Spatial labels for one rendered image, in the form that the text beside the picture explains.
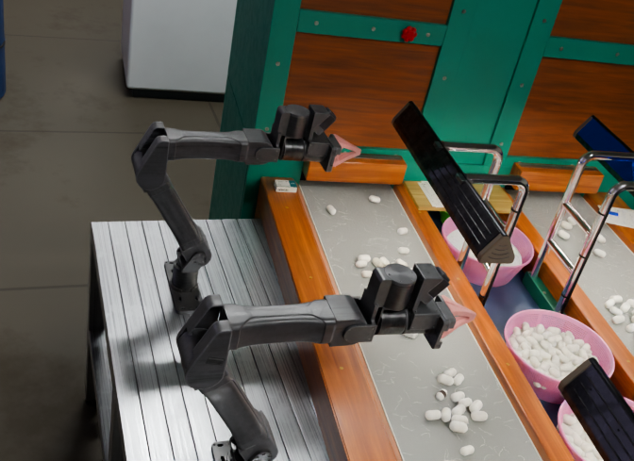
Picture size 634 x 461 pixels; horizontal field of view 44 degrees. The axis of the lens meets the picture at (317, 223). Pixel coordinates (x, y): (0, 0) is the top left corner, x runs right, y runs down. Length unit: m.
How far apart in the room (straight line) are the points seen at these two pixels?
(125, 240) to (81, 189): 1.49
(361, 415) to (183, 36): 3.01
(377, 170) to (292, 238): 0.40
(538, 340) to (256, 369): 0.71
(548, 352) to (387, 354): 0.42
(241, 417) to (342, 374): 0.36
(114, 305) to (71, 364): 0.84
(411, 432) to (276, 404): 0.30
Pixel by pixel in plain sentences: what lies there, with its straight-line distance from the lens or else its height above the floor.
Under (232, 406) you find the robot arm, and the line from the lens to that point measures 1.38.
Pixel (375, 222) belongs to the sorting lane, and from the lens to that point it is 2.27.
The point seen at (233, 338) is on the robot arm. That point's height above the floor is 1.08.
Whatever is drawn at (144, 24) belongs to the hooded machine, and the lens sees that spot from 4.27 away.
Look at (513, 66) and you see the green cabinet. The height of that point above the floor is 1.17.
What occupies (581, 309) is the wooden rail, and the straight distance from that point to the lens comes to 2.16.
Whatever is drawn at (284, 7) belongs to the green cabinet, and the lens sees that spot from 2.11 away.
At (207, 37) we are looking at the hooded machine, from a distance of 4.33.
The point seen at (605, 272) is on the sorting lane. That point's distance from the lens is 2.41.
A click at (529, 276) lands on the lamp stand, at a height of 0.71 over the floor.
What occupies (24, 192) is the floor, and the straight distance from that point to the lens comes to 3.58.
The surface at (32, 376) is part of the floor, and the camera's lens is 2.72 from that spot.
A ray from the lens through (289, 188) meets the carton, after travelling 2.26.
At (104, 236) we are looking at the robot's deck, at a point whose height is 0.67.
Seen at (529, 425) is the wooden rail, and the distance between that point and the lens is 1.77.
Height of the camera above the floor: 1.92
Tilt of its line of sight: 32 degrees down
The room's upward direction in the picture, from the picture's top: 12 degrees clockwise
